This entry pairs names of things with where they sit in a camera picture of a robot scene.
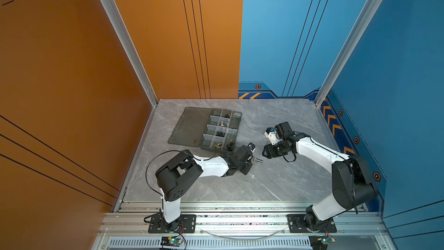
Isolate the grey plastic organizer box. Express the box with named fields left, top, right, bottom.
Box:
left=168, top=107, right=242, bottom=153

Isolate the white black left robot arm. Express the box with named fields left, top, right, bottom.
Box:
left=156, top=143, right=256, bottom=224

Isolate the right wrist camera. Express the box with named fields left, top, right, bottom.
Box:
left=264, top=122, right=294, bottom=145

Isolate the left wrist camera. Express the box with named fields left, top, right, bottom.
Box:
left=247, top=142, right=256, bottom=153

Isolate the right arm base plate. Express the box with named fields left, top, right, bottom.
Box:
left=287, top=214, right=337, bottom=233

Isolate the aluminium corner post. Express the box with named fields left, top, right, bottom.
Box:
left=100, top=0, right=158, bottom=108
left=314, top=0, right=383, bottom=108

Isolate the aluminium front rail frame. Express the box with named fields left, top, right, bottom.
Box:
left=92, top=201, right=396, bottom=250

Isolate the right circuit board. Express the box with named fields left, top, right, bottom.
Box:
left=309, top=236, right=336, bottom=250

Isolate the large black bolt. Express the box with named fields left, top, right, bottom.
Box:
left=226, top=142, right=234, bottom=151

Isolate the brass wing nut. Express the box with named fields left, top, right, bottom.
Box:
left=214, top=142, right=223, bottom=149

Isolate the left green circuit board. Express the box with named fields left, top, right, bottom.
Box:
left=160, top=237, right=185, bottom=248

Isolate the left aluminium corner post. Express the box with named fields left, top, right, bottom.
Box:
left=100, top=0, right=158, bottom=108

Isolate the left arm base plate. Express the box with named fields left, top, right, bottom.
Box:
left=143, top=212, right=197, bottom=234

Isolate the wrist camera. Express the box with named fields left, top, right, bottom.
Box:
left=264, top=122, right=294, bottom=145
left=247, top=142, right=256, bottom=153

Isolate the right aluminium corner post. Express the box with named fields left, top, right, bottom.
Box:
left=314, top=0, right=383, bottom=108

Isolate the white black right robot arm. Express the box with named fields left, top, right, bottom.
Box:
left=262, top=131, right=379, bottom=232

